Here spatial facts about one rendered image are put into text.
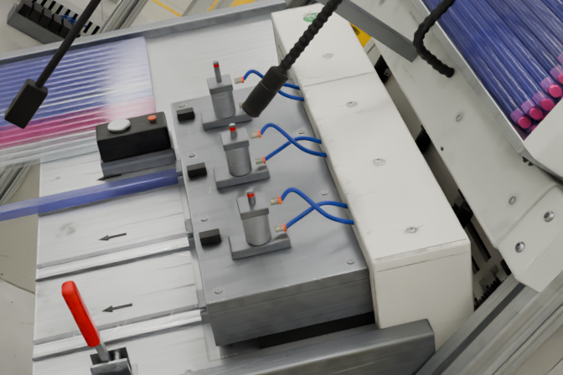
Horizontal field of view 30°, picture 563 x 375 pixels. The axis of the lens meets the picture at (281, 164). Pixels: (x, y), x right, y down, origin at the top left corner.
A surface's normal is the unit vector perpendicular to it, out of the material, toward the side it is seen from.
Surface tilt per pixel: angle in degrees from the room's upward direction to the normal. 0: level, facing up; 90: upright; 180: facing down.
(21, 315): 0
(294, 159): 45
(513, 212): 90
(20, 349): 0
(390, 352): 90
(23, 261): 90
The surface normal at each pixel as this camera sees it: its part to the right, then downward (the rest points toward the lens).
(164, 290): -0.14, -0.83
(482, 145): -0.79, -0.44
